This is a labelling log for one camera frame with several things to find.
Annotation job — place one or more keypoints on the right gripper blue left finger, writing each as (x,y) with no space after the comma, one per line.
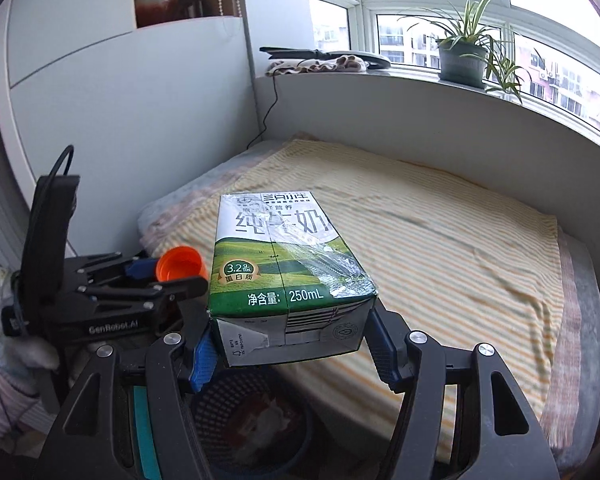
(205,359)

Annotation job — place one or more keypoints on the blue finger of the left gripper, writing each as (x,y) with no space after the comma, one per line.
(142,268)
(147,294)

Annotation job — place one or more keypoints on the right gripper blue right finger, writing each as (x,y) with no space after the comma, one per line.
(384,333)

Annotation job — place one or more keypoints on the green milk carton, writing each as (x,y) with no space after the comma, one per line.
(285,286)

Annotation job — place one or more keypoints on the white gloved left hand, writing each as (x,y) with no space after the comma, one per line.
(20,359)

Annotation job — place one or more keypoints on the blue plastic waste basket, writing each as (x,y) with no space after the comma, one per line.
(251,424)

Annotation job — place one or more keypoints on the yellow striped towel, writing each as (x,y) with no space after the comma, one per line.
(405,259)

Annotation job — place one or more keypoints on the white cabinet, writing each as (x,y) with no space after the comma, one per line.
(146,109)

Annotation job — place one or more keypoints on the black flat device on sill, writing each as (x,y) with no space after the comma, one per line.
(373,61)

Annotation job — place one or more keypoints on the beige folded cloth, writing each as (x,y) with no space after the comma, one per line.
(342,64)

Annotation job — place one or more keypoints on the potted spider plant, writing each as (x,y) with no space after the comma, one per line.
(469,54)

